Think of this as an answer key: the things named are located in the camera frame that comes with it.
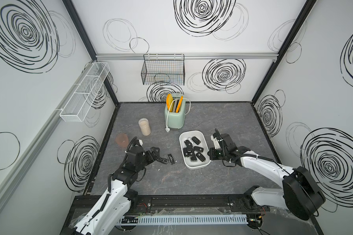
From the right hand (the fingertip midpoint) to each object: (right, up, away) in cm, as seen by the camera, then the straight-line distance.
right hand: (208, 153), depth 86 cm
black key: (-11, +4, +8) cm, 14 cm away
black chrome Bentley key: (-22, -4, +2) cm, 22 cm away
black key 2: (-4, -3, +3) cm, 6 cm away
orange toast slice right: (-17, +30, +11) cm, 36 cm away
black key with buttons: (-6, +6, +10) cm, 14 cm away
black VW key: (-10, 0, +3) cm, 11 cm away
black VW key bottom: (-5, +2, +5) cm, 7 cm away
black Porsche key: (-27, -4, +1) cm, 28 cm away
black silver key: (-8, -4, +3) cm, 10 cm away
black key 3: (-13, 0, +5) cm, 14 cm away
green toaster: (-21, +20, +8) cm, 31 cm away
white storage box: (-12, +10, +10) cm, 18 cm away
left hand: (-31, +2, -4) cm, 32 cm away
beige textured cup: (-39, +16, +8) cm, 43 cm away
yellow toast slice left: (-24, +32, +7) cm, 40 cm away
